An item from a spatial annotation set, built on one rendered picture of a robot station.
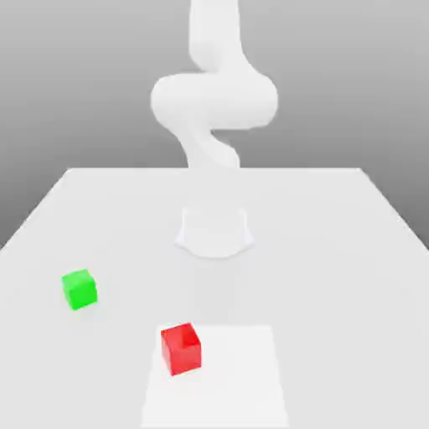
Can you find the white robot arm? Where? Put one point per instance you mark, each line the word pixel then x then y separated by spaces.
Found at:
pixel 214 100

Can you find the small red cube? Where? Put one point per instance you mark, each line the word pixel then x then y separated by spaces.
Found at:
pixel 182 355

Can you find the small green cube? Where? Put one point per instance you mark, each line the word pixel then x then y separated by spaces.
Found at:
pixel 80 291

